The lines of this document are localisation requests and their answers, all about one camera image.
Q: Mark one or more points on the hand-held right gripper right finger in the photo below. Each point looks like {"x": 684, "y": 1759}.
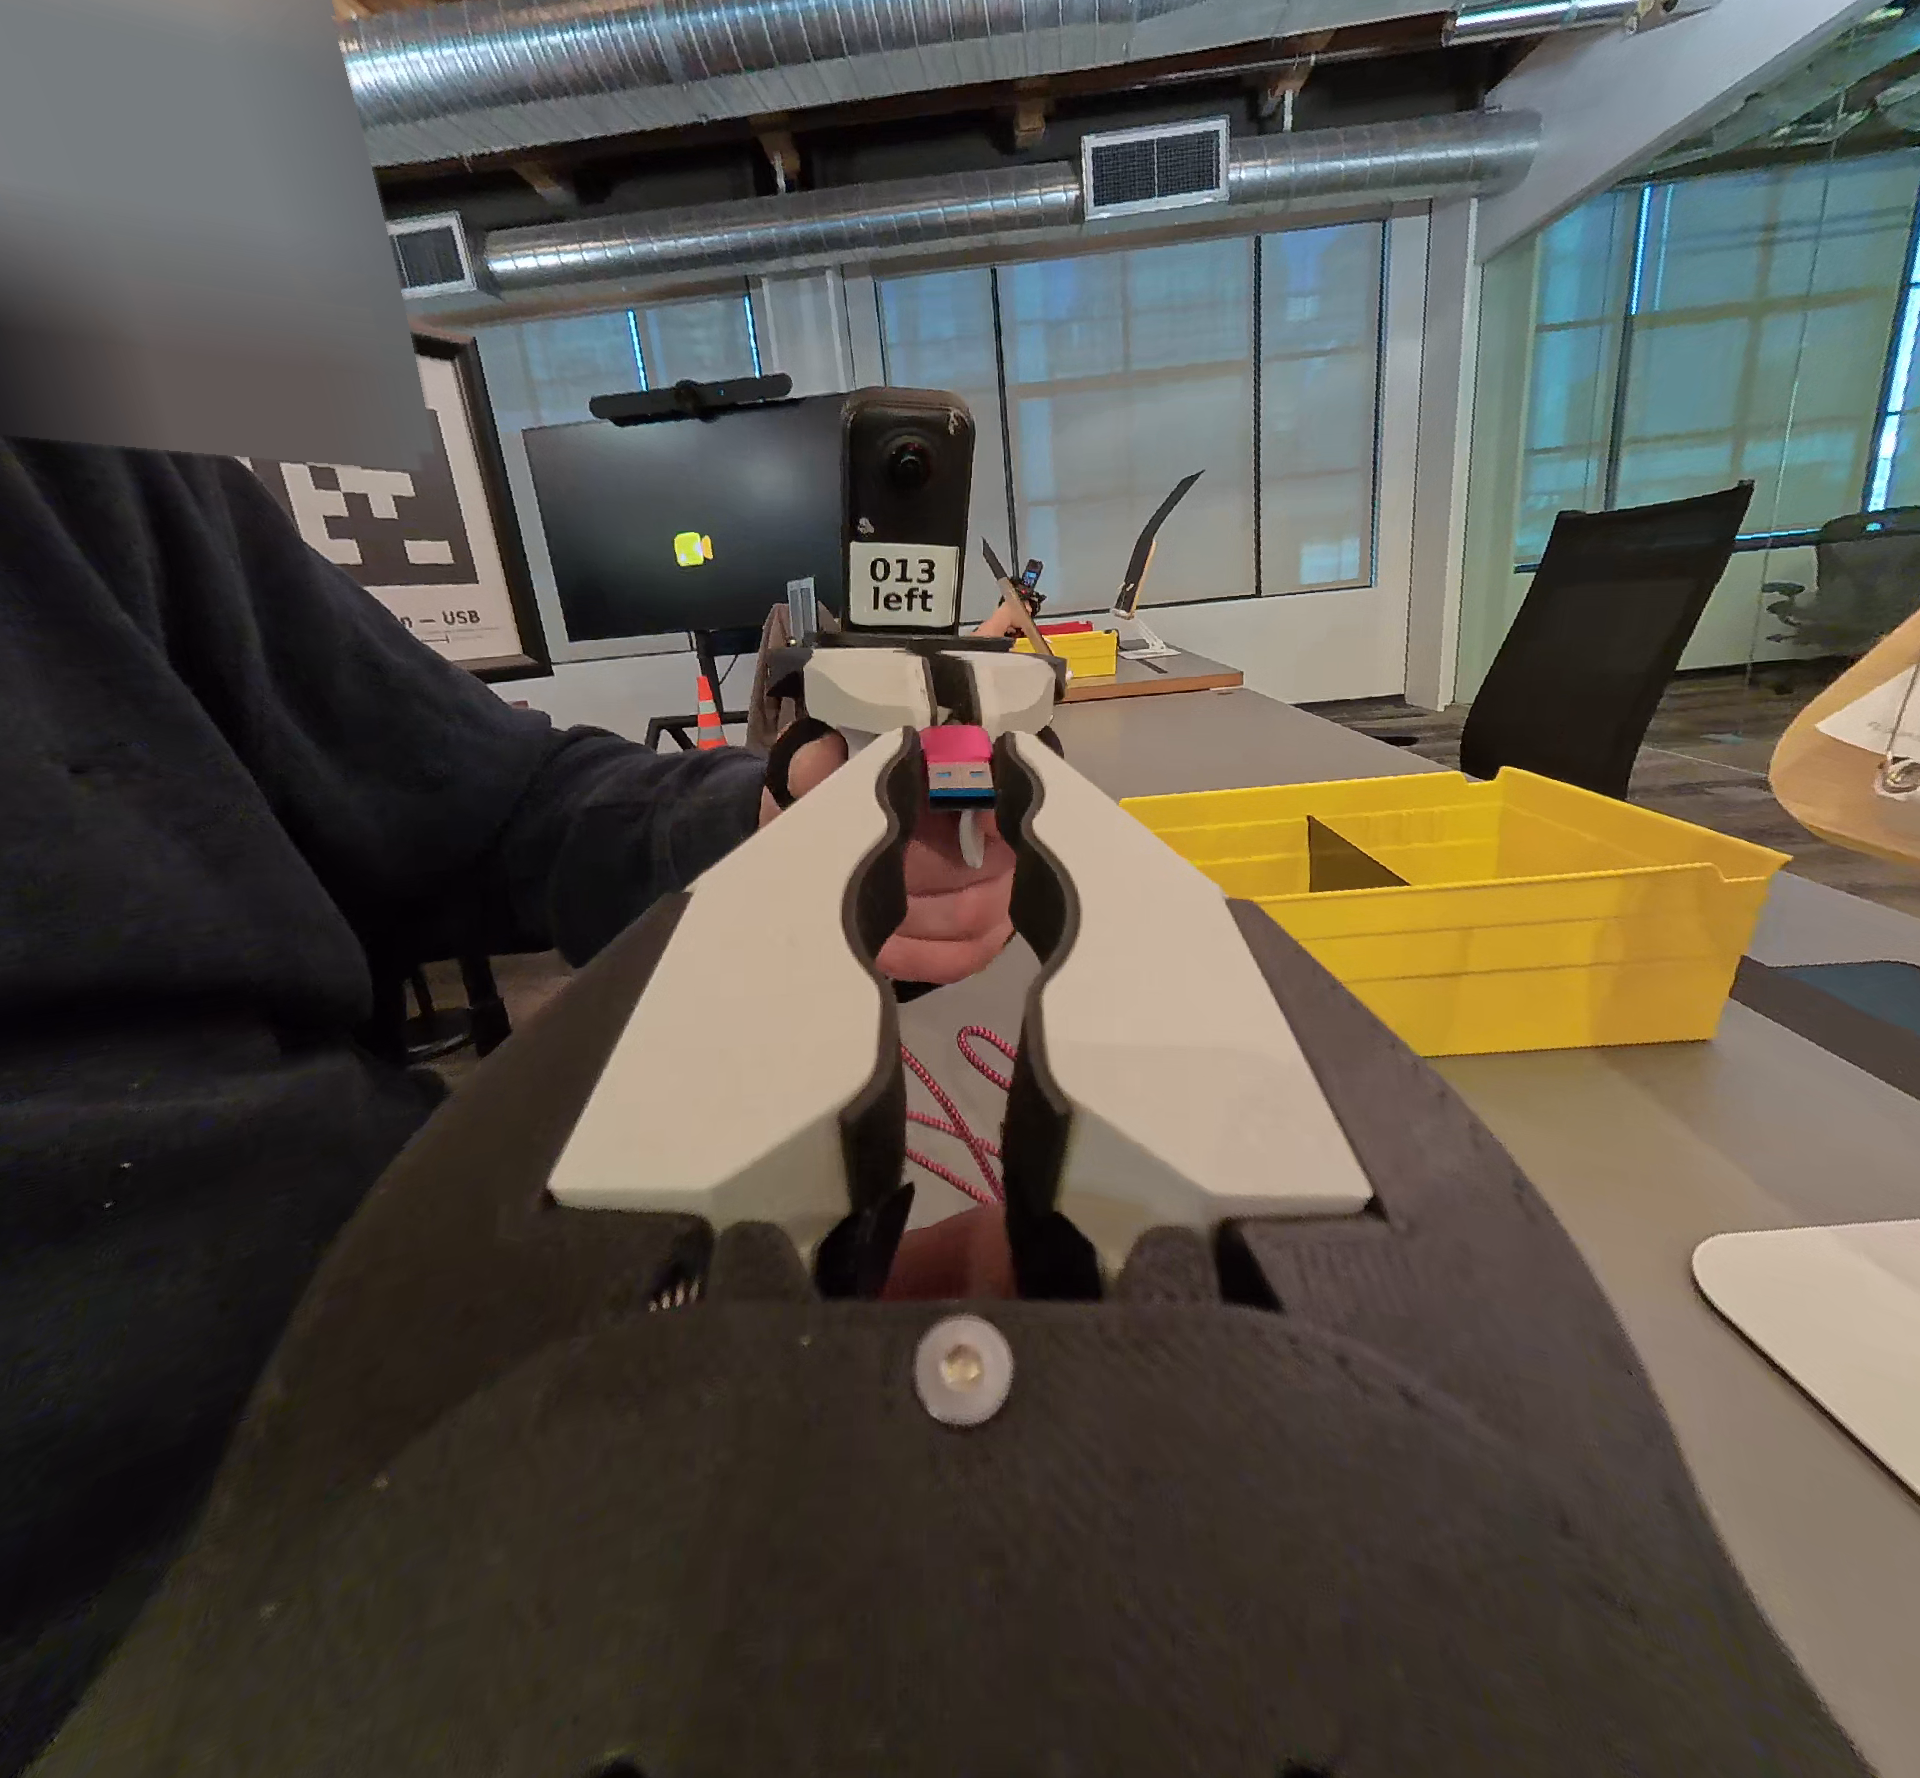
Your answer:
{"x": 1186, "y": 1042}

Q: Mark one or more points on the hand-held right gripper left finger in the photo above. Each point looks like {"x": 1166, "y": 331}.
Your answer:
{"x": 722, "y": 1042}

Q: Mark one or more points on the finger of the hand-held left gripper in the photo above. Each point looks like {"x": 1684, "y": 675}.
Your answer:
{"x": 870, "y": 688}
{"x": 1006, "y": 689}

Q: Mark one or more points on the yellow plastic bin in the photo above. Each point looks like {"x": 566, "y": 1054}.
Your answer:
{"x": 1498, "y": 969}

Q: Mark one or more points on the person's left forearm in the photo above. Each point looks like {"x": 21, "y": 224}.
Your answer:
{"x": 632, "y": 836}

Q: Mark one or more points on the person's left hand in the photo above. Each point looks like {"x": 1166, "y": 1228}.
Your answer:
{"x": 951, "y": 925}

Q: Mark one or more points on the small yellow bin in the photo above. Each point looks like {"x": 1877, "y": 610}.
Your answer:
{"x": 1072, "y": 653}

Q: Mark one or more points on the orange traffic cone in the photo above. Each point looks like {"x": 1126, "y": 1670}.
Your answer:
{"x": 704, "y": 720}

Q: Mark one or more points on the black tv stand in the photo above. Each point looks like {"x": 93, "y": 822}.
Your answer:
{"x": 698, "y": 653}

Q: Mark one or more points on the black webcam bar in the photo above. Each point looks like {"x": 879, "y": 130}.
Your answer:
{"x": 690, "y": 400}

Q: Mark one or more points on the black curved bar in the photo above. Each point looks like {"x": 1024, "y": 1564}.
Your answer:
{"x": 1159, "y": 528}

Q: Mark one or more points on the black tv screen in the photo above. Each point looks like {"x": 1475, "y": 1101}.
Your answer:
{"x": 632, "y": 516}

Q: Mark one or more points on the white air vent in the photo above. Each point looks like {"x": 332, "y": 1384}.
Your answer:
{"x": 1154, "y": 159}
{"x": 437, "y": 253}

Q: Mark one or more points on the black mesh office chair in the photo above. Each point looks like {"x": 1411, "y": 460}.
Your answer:
{"x": 1606, "y": 624}

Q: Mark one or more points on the white stand base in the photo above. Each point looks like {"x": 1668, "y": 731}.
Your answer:
{"x": 1817, "y": 1314}

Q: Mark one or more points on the grey office chair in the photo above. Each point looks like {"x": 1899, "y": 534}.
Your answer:
{"x": 1846, "y": 582}

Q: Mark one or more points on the framed wall poster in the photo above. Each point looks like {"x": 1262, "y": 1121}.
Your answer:
{"x": 377, "y": 534}

